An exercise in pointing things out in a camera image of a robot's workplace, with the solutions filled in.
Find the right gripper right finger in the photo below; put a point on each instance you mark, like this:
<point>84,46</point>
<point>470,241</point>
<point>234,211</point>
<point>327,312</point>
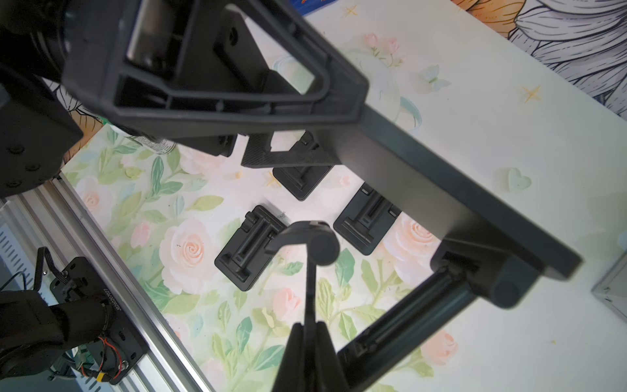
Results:
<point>405,327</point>

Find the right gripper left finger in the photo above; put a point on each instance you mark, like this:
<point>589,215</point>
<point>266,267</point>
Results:
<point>310,361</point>

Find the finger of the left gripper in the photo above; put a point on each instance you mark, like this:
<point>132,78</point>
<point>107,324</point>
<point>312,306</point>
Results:
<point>190,69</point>
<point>257,153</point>

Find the phone stand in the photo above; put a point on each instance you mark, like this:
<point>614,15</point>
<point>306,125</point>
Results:
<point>366,219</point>
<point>503,251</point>
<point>244,258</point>
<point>300,182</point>

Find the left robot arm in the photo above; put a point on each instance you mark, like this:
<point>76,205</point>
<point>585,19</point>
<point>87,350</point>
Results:
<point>36,129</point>

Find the blue white packet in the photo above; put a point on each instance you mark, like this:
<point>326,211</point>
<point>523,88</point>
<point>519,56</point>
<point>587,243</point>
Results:
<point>305,7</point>

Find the silver metal case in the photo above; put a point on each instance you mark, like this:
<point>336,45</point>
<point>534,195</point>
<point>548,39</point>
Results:
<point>611,289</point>

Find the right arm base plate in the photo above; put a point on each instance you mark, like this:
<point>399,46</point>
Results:
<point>91,316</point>

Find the aluminium front rail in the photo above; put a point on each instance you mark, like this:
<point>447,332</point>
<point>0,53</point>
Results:
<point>53,216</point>

